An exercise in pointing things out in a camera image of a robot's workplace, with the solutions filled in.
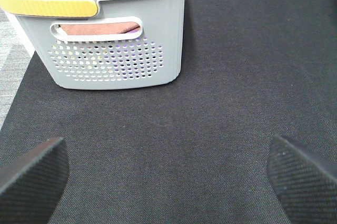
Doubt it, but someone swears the black fabric table mat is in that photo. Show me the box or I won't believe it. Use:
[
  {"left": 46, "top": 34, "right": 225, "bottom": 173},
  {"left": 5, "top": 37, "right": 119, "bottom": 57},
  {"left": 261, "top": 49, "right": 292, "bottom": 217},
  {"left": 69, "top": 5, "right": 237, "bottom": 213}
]
[{"left": 1, "top": 0, "right": 336, "bottom": 223}]

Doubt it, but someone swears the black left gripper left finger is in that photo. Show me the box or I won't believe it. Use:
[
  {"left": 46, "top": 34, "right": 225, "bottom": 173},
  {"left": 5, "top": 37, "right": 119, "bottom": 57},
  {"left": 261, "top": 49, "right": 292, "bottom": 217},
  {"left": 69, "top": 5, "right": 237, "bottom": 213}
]
[{"left": 1, "top": 138, "right": 69, "bottom": 223}]

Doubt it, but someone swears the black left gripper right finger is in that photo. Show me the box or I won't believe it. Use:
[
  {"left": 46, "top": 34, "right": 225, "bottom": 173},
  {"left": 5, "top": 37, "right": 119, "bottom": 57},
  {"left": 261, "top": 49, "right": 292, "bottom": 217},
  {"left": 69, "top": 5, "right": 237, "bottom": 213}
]
[{"left": 267, "top": 135, "right": 336, "bottom": 223}]

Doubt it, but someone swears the yellow basket handle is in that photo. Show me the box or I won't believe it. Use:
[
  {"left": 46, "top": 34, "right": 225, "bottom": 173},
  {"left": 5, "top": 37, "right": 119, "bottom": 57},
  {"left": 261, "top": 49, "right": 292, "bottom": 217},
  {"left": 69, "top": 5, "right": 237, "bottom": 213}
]
[{"left": 1, "top": 0, "right": 98, "bottom": 18}]

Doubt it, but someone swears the grey perforated laundry basket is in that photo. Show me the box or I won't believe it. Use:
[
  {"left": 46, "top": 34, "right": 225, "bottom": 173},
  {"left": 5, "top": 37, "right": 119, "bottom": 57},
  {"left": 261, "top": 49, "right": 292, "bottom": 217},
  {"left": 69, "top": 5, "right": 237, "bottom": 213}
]
[{"left": 13, "top": 0, "right": 185, "bottom": 90}]

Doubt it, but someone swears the brown towel in basket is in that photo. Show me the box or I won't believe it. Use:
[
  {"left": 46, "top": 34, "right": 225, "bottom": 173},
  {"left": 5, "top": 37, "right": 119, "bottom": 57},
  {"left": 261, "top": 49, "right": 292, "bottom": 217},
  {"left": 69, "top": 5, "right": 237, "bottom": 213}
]
[{"left": 56, "top": 22, "right": 140, "bottom": 35}]

